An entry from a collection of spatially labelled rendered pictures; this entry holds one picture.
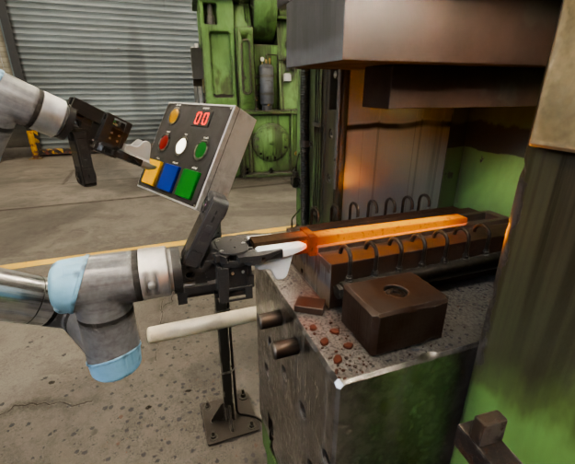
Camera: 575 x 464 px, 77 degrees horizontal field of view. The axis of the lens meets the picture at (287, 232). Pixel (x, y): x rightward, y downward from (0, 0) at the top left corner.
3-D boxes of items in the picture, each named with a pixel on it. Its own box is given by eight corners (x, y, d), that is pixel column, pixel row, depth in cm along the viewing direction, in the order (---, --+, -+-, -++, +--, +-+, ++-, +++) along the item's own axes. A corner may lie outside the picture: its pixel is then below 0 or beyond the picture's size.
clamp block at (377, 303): (371, 359, 46) (375, 316, 44) (339, 321, 54) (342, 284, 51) (445, 338, 50) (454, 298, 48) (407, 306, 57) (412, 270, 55)
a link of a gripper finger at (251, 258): (277, 250, 58) (224, 257, 56) (277, 240, 58) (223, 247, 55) (285, 263, 54) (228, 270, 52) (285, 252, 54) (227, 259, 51)
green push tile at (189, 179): (188, 199, 90) (199, 172, 90) (173, 193, 96) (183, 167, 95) (194, 202, 92) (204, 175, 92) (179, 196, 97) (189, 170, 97)
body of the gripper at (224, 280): (246, 275, 63) (174, 287, 59) (244, 229, 60) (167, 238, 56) (258, 298, 56) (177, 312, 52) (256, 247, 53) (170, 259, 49)
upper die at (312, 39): (341, 60, 44) (346, -34, 40) (286, 68, 61) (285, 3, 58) (578, 66, 57) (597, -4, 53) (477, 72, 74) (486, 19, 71)
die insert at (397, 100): (388, 109, 52) (393, 63, 50) (361, 107, 59) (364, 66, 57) (536, 106, 62) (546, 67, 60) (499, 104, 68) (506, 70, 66)
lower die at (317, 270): (328, 308, 57) (331, 260, 54) (286, 257, 74) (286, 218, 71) (523, 267, 70) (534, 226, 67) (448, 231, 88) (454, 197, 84)
